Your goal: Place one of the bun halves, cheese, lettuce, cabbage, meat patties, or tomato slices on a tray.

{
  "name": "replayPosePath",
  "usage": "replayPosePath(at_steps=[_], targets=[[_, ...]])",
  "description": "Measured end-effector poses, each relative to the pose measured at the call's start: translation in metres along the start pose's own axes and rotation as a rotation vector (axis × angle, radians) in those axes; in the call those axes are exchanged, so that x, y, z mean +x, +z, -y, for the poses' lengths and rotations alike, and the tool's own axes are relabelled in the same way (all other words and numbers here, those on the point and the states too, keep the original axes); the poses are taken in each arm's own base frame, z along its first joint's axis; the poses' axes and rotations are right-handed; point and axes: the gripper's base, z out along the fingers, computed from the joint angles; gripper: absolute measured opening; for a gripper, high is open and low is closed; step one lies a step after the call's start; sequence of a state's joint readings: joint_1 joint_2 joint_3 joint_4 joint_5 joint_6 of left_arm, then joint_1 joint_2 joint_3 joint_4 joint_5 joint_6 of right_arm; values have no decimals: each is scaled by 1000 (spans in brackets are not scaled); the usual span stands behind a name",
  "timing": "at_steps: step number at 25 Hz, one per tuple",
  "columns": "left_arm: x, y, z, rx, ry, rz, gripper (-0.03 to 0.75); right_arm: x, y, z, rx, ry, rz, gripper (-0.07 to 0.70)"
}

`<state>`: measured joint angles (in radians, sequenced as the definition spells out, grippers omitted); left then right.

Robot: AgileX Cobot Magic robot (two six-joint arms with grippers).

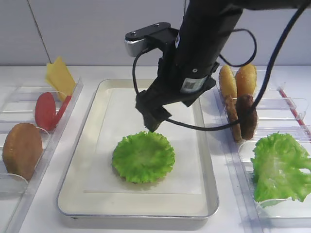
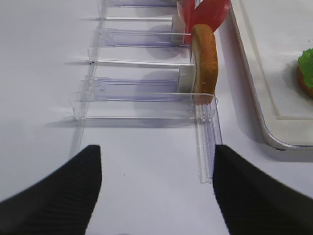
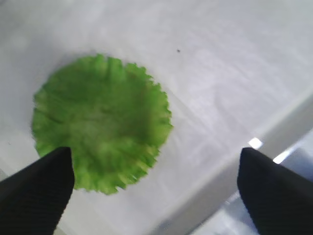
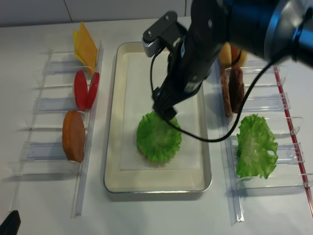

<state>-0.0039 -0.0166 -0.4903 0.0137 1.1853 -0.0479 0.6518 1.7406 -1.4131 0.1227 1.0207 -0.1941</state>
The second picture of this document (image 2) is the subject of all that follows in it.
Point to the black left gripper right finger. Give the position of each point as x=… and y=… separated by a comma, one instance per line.
x=253, y=203

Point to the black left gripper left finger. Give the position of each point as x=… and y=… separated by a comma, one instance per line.
x=60, y=204

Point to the green lettuce leaf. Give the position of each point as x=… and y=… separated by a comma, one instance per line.
x=305, y=63

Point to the toasted bread slice on tray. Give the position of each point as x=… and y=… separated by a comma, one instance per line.
x=308, y=91

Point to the red tomato slice left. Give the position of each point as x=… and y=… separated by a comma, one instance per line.
x=186, y=10

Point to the clear acrylic left rack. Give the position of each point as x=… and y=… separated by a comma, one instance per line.
x=144, y=73

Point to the brown bun slice in rack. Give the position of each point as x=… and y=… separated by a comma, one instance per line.
x=204, y=51

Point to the cream metal tray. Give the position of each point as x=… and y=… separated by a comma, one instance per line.
x=281, y=133

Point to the white paper tray liner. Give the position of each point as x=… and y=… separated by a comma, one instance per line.
x=282, y=30

